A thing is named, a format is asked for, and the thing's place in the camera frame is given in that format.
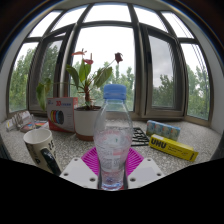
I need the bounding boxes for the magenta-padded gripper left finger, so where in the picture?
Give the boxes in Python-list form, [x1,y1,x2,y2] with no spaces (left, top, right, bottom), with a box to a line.
[59,147,101,190]

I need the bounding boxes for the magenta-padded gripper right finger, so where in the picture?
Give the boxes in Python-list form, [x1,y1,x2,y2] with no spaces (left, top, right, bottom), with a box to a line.
[126,147,165,190]

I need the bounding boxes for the clear blue-capped water bottle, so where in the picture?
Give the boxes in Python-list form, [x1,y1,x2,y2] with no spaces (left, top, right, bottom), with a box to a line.
[93,83,134,191]

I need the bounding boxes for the black lattice trivet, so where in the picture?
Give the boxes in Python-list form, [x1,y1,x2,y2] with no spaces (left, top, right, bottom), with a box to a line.
[130,126,151,148]

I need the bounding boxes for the long yellow box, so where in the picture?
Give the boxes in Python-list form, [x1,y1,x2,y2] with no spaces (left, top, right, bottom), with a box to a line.
[148,133,200,164]

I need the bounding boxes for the blue printed carton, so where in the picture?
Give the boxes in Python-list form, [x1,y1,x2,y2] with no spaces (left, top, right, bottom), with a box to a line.
[145,119,182,142]

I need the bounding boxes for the potted plant in white pot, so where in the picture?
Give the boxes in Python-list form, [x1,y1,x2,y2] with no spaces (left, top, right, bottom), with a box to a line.
[35,48,125,142]

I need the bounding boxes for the red and white printed box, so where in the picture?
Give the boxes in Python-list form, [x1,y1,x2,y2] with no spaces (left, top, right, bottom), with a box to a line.
[46,96,80,134]

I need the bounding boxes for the dark box with coloured stripes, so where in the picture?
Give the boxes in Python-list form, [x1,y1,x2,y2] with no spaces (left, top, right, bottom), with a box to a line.
[20,119,51,134]

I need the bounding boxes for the dark-framed bay window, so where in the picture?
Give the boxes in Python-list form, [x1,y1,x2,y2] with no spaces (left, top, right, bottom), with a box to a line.
[5,1,215,128]

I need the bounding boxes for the white mug with black handle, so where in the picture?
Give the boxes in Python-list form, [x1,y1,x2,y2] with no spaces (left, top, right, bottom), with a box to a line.
[22,127,63,177]

